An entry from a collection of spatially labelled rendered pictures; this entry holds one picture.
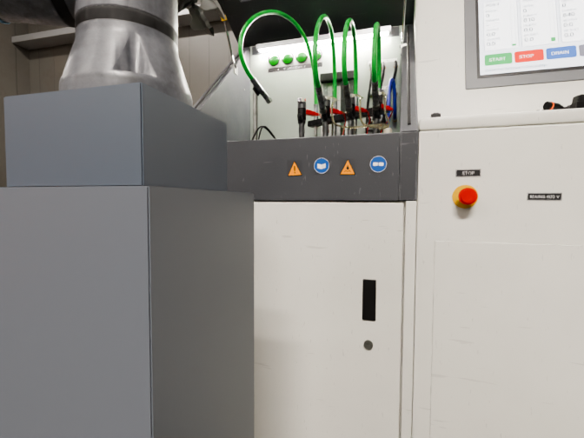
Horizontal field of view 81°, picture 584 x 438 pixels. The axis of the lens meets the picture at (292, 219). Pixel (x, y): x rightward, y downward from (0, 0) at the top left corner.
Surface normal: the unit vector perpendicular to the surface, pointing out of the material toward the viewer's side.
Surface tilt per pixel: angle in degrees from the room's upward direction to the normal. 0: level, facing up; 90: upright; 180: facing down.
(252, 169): 90
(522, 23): 76
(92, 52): 72
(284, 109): 90
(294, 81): 90
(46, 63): 90
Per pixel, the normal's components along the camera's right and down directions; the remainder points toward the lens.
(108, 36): 0.06, -0.25
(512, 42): -0.29, -0.19
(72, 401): -0.27, 0.04
